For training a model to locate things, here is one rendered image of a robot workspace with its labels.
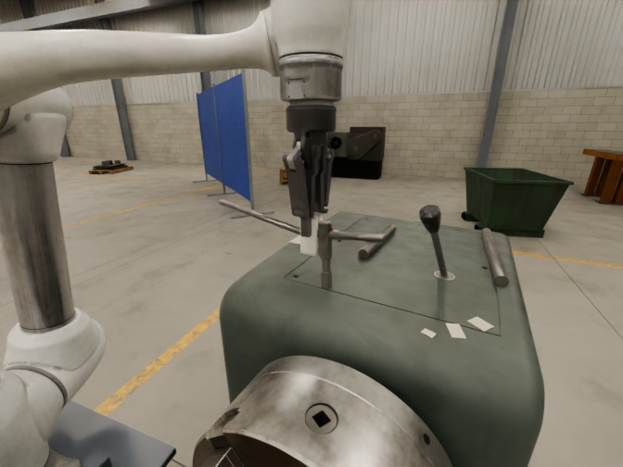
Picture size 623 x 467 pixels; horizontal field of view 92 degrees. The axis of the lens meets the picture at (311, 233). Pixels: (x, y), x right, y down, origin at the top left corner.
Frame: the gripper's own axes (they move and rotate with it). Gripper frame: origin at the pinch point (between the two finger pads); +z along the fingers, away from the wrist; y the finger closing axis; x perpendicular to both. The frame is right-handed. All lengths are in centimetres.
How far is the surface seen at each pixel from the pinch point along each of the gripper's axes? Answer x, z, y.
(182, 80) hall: -1054, -190, -885
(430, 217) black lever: 18.2, -4.3, -4.2
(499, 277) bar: 29.6, 7.4, -13.4
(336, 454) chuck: 15.7, 11.3, 24.6
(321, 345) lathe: 7.2, 12.6, 10.7
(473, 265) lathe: 25.8, 9.2, -20.8
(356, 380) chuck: 14.4, 11.0, 15.8
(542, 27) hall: 121, -248, -1006
